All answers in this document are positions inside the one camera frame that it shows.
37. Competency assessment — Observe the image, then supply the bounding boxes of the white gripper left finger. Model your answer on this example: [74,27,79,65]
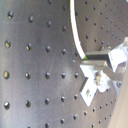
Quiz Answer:
[80,64,110,106]

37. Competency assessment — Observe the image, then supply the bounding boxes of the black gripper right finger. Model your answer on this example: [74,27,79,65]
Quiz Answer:
[83,50,110,64]

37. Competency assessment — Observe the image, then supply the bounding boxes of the white cable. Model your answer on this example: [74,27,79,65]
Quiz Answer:
[69,0,89,60]

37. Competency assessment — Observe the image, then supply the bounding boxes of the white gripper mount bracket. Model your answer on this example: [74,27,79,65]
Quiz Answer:
[107,36,128,82]

